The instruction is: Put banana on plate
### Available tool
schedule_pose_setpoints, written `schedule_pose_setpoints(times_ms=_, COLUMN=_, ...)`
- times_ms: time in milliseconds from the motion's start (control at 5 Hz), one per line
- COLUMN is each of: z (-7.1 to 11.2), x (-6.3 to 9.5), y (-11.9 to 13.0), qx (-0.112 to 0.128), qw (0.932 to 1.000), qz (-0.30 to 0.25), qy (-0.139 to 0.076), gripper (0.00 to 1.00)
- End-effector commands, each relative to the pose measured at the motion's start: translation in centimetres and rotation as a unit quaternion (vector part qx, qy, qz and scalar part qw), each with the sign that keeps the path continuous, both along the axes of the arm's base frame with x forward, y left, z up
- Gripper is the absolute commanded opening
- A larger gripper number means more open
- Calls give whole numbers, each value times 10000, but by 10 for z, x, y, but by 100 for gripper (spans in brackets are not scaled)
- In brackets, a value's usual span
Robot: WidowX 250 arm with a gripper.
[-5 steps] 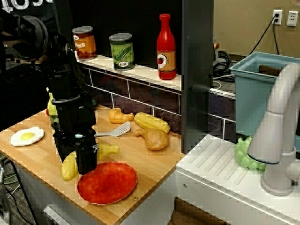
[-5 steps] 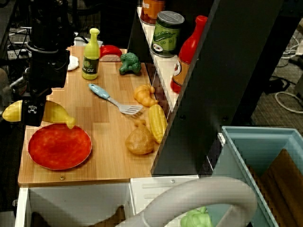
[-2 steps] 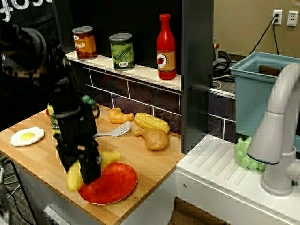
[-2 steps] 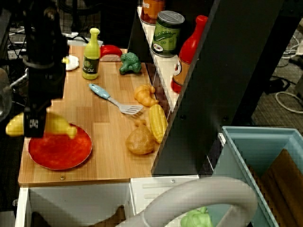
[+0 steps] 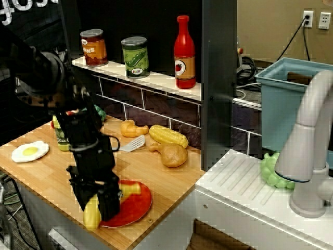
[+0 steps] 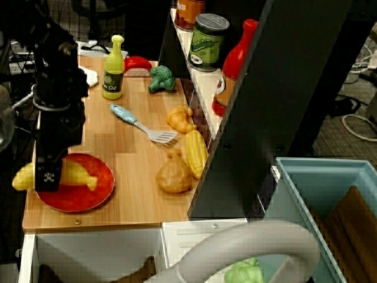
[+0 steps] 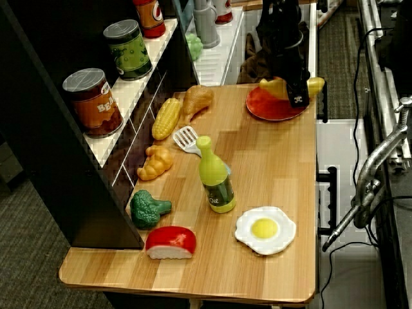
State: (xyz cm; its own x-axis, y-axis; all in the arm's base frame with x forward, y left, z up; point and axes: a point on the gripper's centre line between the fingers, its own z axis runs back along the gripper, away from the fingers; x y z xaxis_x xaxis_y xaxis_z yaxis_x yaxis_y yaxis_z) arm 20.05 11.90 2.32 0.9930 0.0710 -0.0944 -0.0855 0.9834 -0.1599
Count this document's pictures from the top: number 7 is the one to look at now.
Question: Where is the green toy broccoli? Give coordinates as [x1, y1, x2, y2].
[129, 189, 173, 230]

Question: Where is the aluminium frame rail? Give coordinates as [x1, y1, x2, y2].
[356, 0, 412, 171]

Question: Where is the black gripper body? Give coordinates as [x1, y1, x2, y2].
[269, 43, 312, 87]

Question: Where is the brown beans can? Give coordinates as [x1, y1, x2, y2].
[62, 68, 124, 139]

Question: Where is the long black drawer handle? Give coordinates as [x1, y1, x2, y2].
[316, 165, 338, 238]

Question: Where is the red toy sushi piece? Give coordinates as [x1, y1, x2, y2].
[145, 225, 197, 260]

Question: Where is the red soup can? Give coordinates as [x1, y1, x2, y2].
[132, 0, 167, 39]

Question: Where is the red plate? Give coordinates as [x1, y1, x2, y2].
[245, 84, 310, 122]

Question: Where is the light green toy lettuce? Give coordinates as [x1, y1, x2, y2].
[185, 33, 204, 62]

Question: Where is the toy fried egg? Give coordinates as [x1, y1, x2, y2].
[234, 206, 297, 256]

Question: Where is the green oil bottle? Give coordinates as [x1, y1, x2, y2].
[195, 135, 236, 214]

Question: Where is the green vegetable can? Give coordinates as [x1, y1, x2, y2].
[102, 19, 153, 81]

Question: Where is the brown toy chicken drumstick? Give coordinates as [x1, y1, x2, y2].
[182, 84, 215, 122]

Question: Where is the yellow toy corn cob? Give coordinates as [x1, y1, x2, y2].
[151, 97, 182, 141]

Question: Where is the white drawer cabinet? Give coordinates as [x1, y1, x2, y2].
[314, 118, 384, 309]

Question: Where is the small red can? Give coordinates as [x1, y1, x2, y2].
[213, 0, 234, 25]

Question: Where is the brown cloth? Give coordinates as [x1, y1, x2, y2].
[237, 21, 310, 85]

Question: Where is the metal clamp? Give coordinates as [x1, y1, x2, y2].
[322, 96, 412, 252]

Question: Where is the short black drawer handle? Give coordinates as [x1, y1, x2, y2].
[316, 80, 329, 124]

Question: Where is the white toy spatula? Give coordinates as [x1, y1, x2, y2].
[171, 126, 231, 176]

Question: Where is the yellow toy banana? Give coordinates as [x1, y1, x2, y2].
[259, 76, 326, 100]

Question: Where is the orange toy croissant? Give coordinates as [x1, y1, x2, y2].
[136, 144, 174, 182]

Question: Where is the black cable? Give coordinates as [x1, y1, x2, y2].
[352, 26, 398, 181]
[319, 195, 412, 303]

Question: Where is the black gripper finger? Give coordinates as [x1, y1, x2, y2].
[286, 80, 311, 109]

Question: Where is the black shelf unit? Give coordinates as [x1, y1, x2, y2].
[0, 0, 201, 250]

